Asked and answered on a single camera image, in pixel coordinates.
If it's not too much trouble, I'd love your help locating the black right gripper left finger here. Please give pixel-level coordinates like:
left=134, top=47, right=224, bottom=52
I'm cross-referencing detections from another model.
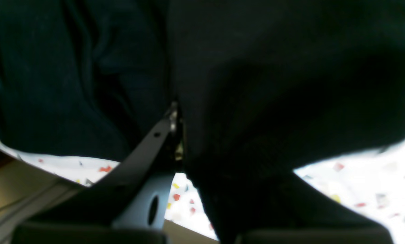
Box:
left=11, top=102, right=183, bottom=244

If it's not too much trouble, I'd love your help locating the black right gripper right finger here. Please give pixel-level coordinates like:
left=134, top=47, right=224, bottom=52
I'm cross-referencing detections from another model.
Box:
left=235, top=173, right=393, bottom=244

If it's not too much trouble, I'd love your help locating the black t-shirt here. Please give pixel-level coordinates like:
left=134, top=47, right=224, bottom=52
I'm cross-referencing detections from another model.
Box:
left=0, top=0, right=405, bottom=244

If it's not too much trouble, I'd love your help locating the terrazzo pattern tablecloth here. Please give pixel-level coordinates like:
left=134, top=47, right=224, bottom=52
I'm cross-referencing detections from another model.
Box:
left=0, top=141, right=405, bottom=244

